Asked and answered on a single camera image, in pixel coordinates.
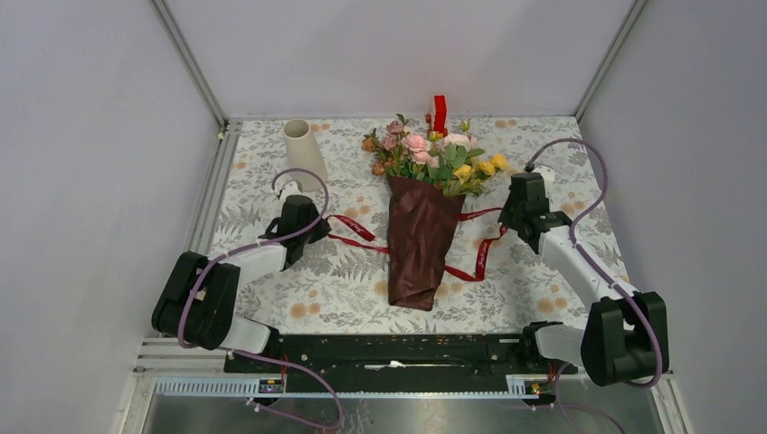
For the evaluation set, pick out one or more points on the red yellow toy block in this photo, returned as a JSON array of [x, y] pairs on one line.
[[436, 118]]

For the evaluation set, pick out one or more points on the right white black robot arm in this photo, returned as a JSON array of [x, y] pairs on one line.
[[625, 339]]

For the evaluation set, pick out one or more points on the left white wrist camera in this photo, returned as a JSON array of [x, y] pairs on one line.
[[288, 189]]

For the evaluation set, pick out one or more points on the floral patterned tablecloth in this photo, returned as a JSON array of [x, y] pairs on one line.
[[339, 289]]

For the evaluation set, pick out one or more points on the beige ceramic vase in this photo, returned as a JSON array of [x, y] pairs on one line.
[[303, 152]]

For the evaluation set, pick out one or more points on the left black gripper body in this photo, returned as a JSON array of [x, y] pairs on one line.
[[314, 233]]

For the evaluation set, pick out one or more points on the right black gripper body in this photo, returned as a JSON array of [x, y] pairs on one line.
[[511, 212]]

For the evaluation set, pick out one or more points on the brown flower bouquet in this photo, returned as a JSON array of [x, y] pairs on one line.
[[429, 177]]

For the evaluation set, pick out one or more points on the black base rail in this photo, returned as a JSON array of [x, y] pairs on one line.
[[400, 364]]

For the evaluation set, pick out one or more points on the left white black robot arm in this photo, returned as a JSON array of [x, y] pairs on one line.
[[211, 322]]

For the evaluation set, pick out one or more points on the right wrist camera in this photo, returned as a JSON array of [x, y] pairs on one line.
[[547, 173]]

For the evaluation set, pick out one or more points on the red printed ribbon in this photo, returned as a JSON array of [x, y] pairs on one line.
[[482, 254]]

